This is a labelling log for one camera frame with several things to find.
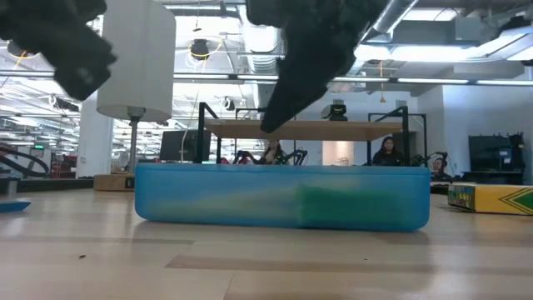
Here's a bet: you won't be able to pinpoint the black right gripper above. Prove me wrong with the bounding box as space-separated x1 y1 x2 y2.
245 0 388 134

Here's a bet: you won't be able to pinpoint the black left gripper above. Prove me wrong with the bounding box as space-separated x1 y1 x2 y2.
0 0 117 101

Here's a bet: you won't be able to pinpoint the green sticky notes pad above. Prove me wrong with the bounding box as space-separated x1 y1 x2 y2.
297 185 403 228

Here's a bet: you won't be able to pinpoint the yellow green crayon box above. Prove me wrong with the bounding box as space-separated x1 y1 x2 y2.
447 182 533 217

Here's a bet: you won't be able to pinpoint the wooden shelf riser metal legs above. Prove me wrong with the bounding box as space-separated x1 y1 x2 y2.
196 102 428 168

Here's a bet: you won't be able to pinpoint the table lamp white shade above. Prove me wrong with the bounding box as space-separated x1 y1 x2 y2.
93 0 177 193

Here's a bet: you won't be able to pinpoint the person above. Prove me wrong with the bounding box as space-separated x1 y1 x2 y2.
431 157 453 180
371 136 404 167
262 139 288 165

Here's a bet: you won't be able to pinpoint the black background monitor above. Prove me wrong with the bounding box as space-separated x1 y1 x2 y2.
159 129 212 163

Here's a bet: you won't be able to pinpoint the blue translucent pencil box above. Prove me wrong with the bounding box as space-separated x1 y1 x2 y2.
133 162 431 233

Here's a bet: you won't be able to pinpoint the blue flat object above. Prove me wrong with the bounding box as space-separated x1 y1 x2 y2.
0 199 32 213

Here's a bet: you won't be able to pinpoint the black background cabinet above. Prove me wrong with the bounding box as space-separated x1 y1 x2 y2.
461 132 526 185

